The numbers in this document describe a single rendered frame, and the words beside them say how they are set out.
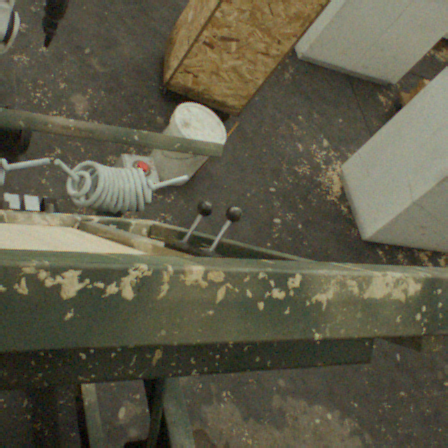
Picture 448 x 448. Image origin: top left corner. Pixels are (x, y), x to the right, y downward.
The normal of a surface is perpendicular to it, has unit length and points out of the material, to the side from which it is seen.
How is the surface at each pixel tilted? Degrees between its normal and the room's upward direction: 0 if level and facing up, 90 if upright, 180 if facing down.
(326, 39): 90
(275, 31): 90
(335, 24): 90
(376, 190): 90
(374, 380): 0
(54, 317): 39
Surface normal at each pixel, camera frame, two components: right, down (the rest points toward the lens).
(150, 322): 0.54, 0.11
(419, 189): -0.84, -0.13
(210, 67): 0.02, 0.79
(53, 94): 0.50, -0.54
